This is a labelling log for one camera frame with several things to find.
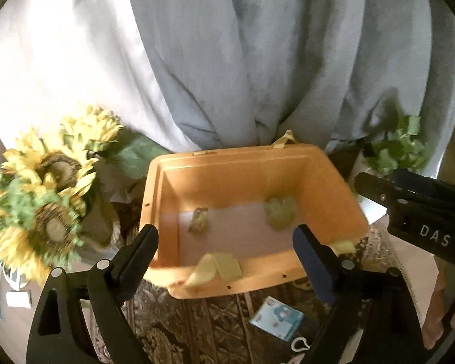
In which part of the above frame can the white plant pot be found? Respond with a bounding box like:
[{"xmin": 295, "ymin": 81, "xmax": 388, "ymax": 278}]
[{"xmin": 349, "ymin": 152, "xmax": 393, "ymax": 232}]

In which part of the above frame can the grey-green ribbed vase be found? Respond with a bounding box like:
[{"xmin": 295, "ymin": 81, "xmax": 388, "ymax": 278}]
[{"xmin": 81, "ymin": 182, "xmax": 116, "ymax": 249}]

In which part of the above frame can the green potted plant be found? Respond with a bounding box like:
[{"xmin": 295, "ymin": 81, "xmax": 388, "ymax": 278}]
[{"xmin": 364, "ymin": 116, "xmax": 431, "ymax": 173}]

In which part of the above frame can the greenish cloth piece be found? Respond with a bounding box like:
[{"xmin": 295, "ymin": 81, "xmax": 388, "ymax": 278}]
[
  {"xmin": 265, "ymin": 197, "xmax": 299, "ymax": 230},
  {"xmin": 187, "ymin": 207, "xmax": 210, "ymax": 234}
]

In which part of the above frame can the wide grey curtain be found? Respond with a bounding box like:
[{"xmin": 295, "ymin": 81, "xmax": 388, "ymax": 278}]
[{"xmin": 125, "ymin": 0, "xmax": 455, "ymax": 156}]

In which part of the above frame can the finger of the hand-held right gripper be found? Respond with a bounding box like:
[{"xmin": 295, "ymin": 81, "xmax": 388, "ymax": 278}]
[
  {"xmin": 392, "ymin": 169, "xmax": 455, "ymax": 207},
  {"xmin": 354, "ymin": 172, "xmax": 410, "ymax": 213}
]

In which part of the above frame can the beige curtain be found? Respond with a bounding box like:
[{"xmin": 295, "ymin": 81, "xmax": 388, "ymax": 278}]
[{"xmin": 0, "ymin": 0, "xmax": 198, "ymax": 160}]

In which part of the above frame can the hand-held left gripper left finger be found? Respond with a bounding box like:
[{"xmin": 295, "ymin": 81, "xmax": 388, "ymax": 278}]
[{"xmin": 26, "ymin": 224, "xmax": 160, "ymax": 364}]

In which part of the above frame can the white remote control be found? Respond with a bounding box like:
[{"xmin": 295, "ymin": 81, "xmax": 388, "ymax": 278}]
[{"xmin": 6, "ymin": 292, "xmax": 32, "ymax": 306}]

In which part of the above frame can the orange plastic crate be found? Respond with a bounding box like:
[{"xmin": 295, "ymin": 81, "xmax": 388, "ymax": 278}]
[{"xmin": 140, "ymin": 143, "xmax": 369, "ymax": 299}]

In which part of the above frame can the patterned paisley rug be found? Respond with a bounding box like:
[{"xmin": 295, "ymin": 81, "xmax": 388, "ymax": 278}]
[{"xmin": 110, "ymin": 220, "xmax": 403, "ymax": 364}]

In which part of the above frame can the person's right hand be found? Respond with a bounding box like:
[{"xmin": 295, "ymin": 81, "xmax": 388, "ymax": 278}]
[{"xmin": 423, "ymin": 269, "xmax": 455, "ymax": 349}]

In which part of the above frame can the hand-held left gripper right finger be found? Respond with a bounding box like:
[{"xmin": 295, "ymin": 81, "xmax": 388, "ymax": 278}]
[{"xmin": 293, "ymin": 224, "xmax": 427, "ymax": 364}]

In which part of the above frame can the artificial sunflower bouquet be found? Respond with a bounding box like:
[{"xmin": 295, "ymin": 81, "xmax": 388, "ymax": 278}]
[{"xmin": 0, "ymin": 104, "xmax": 163, "ymax": 285}]

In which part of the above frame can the yellow crate strap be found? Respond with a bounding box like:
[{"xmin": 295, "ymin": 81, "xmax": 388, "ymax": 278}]
[
  {"xmin": 332, "ymin": 238, "xmax": 355, "ymax": 256},
  {"xmin": 272, "ymin": 130, "xmax": 297, "ymax": 148},
  {"xmin": 184, "ymin": 252, "xmax": 243, "ymax": 287}
]

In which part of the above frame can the blue white tissue packet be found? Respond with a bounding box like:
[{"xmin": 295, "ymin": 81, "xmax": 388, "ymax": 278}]
[{"xmin": 249, "ymin": 296, "xmax": 305, "ymax": 344}]

